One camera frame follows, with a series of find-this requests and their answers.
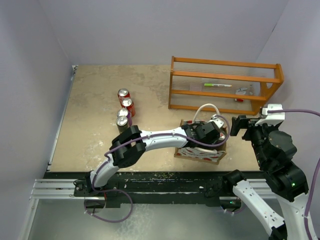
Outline small red object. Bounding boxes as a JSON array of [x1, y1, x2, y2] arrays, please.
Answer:
[[234, 98, 244, 103]]

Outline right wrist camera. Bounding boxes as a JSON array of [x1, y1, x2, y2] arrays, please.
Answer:
[[255, 103, 286, 126]]

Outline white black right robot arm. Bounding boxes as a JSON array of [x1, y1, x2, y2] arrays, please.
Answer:
[[220, 115, 318, 240]]

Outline purple Fanta can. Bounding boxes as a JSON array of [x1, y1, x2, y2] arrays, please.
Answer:
[[117, 108, 133, 126]]

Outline small grey clips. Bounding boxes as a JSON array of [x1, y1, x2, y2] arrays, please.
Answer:
[[235, 87, 254, 96]]

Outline red tab soda can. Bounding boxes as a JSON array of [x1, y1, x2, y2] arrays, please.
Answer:
[[218, 132, 227, 143]]

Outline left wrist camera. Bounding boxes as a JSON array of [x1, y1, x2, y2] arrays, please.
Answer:
[[209, 114, 225, 129]]

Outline orange wooden shelf rack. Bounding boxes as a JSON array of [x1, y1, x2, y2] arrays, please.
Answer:
[[168, 56, 285, 115]]

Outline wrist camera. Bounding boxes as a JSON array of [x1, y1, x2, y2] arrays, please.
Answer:
[[255, 103, 286, 126], [209, 114, 225, 129]]

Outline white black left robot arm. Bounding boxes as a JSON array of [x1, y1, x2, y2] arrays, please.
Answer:
[[85, 119, 230, 196]]

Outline green white marker pen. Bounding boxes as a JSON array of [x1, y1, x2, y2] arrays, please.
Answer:
[[204, 83, 232, 88]]

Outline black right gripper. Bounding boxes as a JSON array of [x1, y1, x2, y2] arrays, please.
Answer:
[[230, 113, 279, 167]]

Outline red cola can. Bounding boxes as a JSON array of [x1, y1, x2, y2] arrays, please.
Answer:
[[121, 97, 136, 117], [117, 88, 131, 99]]

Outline watermelon print canvas bag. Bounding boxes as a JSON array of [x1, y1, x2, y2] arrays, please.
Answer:
[[174, 103, 228, 165]]

